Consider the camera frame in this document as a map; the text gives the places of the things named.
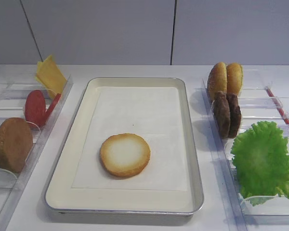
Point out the green lettuce leaf front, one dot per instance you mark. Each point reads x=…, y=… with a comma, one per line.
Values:
x=261, y=158

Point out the left brown meat patty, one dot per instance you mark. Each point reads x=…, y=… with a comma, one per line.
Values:
x=222, y=113

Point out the brown meat patty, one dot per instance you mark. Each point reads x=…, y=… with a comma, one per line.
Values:
x=222, y=113
x=235, y=115

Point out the right brown meat patty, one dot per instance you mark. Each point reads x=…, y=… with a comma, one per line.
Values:
x=235, y=115

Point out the thin red tomato slice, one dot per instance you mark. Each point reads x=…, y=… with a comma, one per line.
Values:
x=52, y=106

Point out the yellow cheese slice front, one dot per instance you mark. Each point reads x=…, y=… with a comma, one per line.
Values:
x=50, y=76

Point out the yellow cheese slice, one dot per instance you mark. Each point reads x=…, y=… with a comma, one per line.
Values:
x=46, y=60
x=50, y=76

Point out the yellow cheese slice back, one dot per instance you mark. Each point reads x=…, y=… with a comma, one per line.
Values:
x=46, y=60

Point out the round red tomato slice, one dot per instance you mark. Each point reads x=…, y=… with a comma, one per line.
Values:
x=35, y=108

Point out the white parchment paper sheet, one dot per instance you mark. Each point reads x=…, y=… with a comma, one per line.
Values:
x=152, y=113

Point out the metal baking tray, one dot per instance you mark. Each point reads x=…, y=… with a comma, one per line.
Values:
x=62, y=196

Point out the bottom bun slice on tray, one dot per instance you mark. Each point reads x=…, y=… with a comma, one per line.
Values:
x=125, y=155

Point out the left top bun half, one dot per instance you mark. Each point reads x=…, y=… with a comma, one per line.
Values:
x=217, y=80

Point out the bun half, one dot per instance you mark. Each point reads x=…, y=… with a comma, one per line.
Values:
x=217, y=80
x=234, y=78

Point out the right top bun half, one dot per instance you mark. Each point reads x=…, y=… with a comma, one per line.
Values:
x=234, y=78

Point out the right clear acrylic rack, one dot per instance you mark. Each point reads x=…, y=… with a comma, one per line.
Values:
x=255, y=105

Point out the clear acrylic rack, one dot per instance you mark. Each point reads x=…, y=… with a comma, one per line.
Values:
x=255, y=105
x=12, y=104

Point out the red white striped strip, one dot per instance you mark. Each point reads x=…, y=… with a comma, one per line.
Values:
x=279, y=107

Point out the brown bun in left rack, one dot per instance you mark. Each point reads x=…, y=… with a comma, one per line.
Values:
x=16, y=141

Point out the left clear acrylic rack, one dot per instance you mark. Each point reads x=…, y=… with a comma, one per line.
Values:
x=12, y=104

